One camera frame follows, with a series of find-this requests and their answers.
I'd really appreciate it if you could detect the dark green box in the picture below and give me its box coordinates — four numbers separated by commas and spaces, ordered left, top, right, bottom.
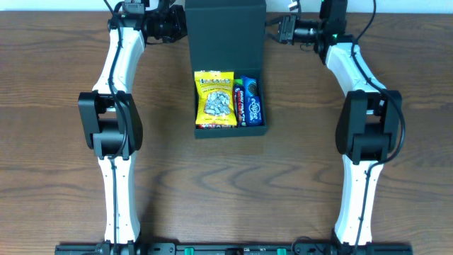
184, 0, 268, 139

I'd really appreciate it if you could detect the blue Oreo cookie pack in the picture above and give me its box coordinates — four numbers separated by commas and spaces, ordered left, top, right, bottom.
241, 76, 258, 98

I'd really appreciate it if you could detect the purple Dairy Milk bar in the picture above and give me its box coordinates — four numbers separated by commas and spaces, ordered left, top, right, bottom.
234, 84, 246, 127

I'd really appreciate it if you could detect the blue Eclipse mint pack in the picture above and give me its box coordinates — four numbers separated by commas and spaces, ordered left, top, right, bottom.
246, 96, 263, 126

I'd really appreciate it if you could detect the yellow seed snack bag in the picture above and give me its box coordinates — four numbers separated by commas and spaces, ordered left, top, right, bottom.
194, 71, 237, 126

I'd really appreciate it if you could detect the red Hacks candy bag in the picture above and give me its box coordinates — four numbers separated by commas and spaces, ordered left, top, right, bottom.
196, 123, 236, 129

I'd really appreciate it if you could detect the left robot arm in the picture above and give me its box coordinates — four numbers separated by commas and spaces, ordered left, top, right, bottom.
78, 0, 187, 245

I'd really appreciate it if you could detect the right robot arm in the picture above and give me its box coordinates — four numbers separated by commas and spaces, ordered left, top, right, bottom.
266, 0, 406, 251

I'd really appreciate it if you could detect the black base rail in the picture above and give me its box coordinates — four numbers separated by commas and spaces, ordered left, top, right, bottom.
54, 242, 413, 255

